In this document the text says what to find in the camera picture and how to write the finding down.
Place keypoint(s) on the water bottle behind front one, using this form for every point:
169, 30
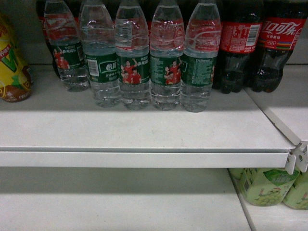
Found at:
166, 48

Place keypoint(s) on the right water bottle text label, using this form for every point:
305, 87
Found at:
202, 40

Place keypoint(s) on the water bottle with athletes label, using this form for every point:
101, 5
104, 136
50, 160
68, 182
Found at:
132, 49

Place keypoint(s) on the white metal shelf board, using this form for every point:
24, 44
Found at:
57, 128

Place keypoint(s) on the water bottle with barcode label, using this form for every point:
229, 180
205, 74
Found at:
97, 35

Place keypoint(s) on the leftmost water bottle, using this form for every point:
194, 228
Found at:
63, 35

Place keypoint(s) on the adjacent white shelf board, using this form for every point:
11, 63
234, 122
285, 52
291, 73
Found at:
287, 109

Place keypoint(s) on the left green drink bottle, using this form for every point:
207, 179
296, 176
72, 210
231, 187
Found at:
236, 173

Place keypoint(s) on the cola bottle with barcode label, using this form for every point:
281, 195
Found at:
242, 22

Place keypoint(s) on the green grape drink bottle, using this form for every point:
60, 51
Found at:
266, 186

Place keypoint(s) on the yellow lemon tea bottle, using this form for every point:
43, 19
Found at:
15, 79

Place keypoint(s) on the cola bottle with logo label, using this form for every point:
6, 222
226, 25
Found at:
282, 26

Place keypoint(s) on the right green drink bottle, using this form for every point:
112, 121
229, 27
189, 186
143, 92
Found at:
297, 196

